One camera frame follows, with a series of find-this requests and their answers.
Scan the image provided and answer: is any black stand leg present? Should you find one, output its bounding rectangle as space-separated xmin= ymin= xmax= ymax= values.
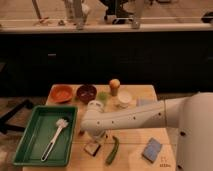
xmin=0 ymin=99 xmax=34 ymax=134

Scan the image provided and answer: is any green small cup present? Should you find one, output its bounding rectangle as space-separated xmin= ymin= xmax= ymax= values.
xmin=96 ymin=92 xmax=109 ymax=102

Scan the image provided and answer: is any white cup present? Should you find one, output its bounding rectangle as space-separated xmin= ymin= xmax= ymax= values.
xmin=117 ymin=91 xmax=132 ymax=108

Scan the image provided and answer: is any egg in wooden cup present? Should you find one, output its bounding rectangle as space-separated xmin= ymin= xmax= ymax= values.
xmin=109 ymin=79 xmax=120 ymax=96

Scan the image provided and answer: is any green chili pepper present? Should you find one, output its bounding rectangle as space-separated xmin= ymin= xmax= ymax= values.
xmin=105 ymin=136 xmax=119 ymax=165

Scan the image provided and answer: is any purple bowl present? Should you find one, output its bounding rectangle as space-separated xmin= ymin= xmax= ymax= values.
xmin=77 ymin=85 xmax=97 ymax=104

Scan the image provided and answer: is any whiteboard eraser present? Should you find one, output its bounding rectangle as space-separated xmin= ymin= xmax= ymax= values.
xmin=84 ymin=142 xmax=101 ymax=156

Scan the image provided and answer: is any blue folded cloth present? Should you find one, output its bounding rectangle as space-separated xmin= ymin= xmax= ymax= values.
xmin=136 ymin=99 xmax=155 ymax=107

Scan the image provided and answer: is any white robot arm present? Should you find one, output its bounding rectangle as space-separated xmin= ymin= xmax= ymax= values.
xmin=81 ymin=92 xmax=213 ymax=171

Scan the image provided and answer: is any green plastic tray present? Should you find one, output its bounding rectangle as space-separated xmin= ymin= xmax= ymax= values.
xmin=13 ymin=106 xmax=77 ymax=167

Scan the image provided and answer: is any white dish brush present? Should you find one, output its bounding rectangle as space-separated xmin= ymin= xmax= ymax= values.
xmin=41 ymin=118 xmax=69 ymax=162

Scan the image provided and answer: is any blue sponge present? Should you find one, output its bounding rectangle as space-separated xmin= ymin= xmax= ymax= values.
xmin=142 ymin=138 xmax=162 ymax=163

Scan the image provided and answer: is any orange bowl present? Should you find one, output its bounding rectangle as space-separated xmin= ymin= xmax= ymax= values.
xmin=50 ymin=85 xmax=73 ymax=103

